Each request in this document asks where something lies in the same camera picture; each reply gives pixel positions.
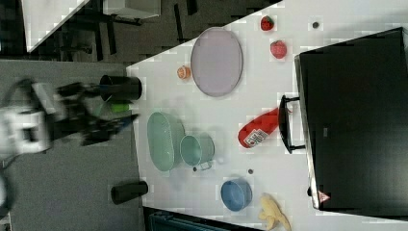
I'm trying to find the green measuring cup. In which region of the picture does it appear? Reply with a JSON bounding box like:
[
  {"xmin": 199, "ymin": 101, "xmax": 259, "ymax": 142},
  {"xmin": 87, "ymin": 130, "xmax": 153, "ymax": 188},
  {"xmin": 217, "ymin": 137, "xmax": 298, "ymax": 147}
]
[{"xmin": 180, "ymin": 134, "xmax": 215, "ymax": 171}]

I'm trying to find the yellow peeled banana toy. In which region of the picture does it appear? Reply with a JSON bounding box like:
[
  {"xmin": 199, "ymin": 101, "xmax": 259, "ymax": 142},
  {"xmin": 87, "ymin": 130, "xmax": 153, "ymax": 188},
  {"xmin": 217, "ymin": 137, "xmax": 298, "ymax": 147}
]
[{"xmin": 258, "ymin": 193, "xmax": 292, "ymax": 231}]

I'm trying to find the small red strawberry toy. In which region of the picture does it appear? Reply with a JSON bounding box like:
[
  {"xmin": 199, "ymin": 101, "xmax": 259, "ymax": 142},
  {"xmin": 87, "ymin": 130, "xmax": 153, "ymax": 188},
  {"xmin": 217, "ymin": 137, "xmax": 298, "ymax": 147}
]
[{"xmin": 260, "ymin": 15, "xmax": 274, "ymax": 32}]

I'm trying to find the green oval colander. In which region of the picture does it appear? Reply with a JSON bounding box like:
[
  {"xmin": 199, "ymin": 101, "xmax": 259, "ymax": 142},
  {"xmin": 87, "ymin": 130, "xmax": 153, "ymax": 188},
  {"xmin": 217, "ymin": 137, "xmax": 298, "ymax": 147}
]
[{"xmin": 147, "ymin": 112, "xmax": 185, "ymax": 171}]

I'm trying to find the grey round plate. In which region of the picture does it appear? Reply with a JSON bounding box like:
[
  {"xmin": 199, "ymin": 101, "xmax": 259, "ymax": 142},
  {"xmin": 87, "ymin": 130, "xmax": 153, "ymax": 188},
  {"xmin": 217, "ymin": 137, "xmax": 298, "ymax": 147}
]
[{"xmin": 191, "ymin": 27, "xmax": 242, "ymax": 97}]

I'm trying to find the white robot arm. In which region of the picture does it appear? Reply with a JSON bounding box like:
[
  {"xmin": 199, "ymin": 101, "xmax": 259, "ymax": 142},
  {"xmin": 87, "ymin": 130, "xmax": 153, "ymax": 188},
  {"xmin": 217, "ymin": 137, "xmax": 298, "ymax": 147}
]
[{"xmin": 1, "ymin": 78, "xmax": 138, "ymax": 162}]

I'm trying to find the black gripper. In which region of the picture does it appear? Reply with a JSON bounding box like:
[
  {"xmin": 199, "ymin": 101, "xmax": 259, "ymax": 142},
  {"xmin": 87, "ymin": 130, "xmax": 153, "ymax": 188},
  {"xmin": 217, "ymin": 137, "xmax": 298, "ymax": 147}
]
[{"xmin": 53, "ymin": 82, "xmax": 139, "ymax": 146}]

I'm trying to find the black cylinder holder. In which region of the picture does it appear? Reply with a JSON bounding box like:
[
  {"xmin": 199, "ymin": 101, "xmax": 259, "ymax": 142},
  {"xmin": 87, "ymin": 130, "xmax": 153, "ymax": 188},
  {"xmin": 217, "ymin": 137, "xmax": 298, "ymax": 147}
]
[{"xmin": 99, "ymin": 75, "xmax": 142, "ymax": 101}]

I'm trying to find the blue cup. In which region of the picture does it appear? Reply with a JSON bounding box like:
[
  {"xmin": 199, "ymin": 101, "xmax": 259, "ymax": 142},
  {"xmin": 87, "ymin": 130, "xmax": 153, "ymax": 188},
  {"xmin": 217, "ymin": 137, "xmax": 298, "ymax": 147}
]
[{"xmin": 220, "ymin": 178, "xmax": 252, "ymax": 212}]

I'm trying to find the orange slice toy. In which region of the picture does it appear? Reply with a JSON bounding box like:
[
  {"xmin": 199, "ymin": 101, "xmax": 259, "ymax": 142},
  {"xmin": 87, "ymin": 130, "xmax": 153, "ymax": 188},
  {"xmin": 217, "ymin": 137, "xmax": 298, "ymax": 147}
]
[{"xmin": 177, "ymin": 65, "xmax": 191, "ymax": 79}]

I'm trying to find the red ketchup bottle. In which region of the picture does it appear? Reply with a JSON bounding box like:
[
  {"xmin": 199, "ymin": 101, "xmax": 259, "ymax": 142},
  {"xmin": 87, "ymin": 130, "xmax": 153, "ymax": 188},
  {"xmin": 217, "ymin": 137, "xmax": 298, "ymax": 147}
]
[{"xmin": 238, "ymin": 108, "xmax": 279, "ymax": 148}]

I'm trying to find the black cylinder table foot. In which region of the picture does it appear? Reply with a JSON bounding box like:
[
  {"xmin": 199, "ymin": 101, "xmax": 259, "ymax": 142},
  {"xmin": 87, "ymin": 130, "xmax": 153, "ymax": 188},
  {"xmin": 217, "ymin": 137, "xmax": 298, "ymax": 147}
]
[{"xmin": 111, "ymin": 181, "xmax": 148, "ymax": 205}]

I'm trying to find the black toaster oven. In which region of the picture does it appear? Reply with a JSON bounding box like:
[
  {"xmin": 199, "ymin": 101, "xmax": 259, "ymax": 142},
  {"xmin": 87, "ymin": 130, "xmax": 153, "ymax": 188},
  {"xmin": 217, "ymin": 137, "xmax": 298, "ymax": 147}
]
[{"xmin": 294, "ymin": 28, "xmax": 408, "ymax": 220}]

